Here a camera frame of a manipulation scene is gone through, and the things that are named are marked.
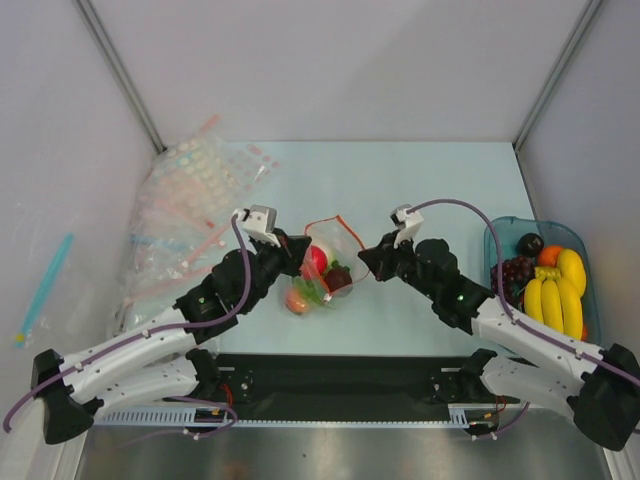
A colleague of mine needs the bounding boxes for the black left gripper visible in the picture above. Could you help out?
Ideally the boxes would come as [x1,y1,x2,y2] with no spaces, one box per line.
[239,227,311,312]

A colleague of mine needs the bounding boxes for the orange red peach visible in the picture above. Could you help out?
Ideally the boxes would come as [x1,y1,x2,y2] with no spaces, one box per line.
[285,288,309,315]

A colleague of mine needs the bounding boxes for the clear orange zip bag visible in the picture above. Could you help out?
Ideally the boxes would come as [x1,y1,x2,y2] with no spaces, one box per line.
[284,215,369,316]

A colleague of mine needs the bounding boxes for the green grape bunch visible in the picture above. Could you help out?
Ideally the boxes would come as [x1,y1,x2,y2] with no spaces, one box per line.
[293,260,353,306]

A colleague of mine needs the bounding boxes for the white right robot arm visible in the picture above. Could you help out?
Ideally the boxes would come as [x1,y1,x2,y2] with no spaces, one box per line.
[358,232,639,451]

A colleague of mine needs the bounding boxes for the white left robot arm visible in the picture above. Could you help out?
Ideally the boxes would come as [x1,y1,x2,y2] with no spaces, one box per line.
[31,228,311,445]

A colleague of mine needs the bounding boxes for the pile of clear zip bags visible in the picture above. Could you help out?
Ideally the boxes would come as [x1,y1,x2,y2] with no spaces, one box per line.
[115,115,284,333]

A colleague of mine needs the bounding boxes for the purple grape bunch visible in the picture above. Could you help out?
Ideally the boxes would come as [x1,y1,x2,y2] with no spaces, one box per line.
[490,256,535,307]

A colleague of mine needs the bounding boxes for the dark purple plum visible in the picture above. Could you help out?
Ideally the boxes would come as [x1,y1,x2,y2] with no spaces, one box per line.
[516,232,545,258]

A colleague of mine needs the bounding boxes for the orange tangerine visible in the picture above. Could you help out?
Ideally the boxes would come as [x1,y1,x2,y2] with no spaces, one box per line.
[537,245,564,268]

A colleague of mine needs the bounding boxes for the teal plastic fruit bin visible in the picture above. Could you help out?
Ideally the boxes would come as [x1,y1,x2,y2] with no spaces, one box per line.
[484,216,601,343]

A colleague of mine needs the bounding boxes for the yellow banana bunch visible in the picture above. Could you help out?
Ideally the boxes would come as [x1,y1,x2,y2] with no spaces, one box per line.
[522,267,587,340]

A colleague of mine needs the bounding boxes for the yellow mango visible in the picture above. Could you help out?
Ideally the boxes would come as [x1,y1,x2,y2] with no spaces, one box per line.
[556,249,587,297]

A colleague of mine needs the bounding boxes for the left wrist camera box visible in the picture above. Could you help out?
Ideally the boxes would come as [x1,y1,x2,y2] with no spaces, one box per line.
[233,205,280,247]

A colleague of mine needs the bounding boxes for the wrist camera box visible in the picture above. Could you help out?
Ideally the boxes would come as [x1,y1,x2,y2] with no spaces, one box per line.
[233,205,280,247]
[390,204,424,249]

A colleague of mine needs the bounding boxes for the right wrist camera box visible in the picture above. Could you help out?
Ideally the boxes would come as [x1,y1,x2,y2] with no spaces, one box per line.
[390,204,424,249]

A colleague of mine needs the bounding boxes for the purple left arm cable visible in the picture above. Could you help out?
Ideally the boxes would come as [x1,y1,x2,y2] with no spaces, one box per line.
[2,212,251,444]

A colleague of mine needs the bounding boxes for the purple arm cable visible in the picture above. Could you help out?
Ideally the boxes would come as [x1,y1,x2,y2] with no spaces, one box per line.
[2,212,251,444]
[404,198,640,444]

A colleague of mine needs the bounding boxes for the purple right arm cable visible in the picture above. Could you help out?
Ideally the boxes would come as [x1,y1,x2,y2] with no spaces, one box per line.
[404,198,640,444]

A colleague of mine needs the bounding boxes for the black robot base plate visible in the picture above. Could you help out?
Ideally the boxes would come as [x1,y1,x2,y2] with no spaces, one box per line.
[191,354,504,420]

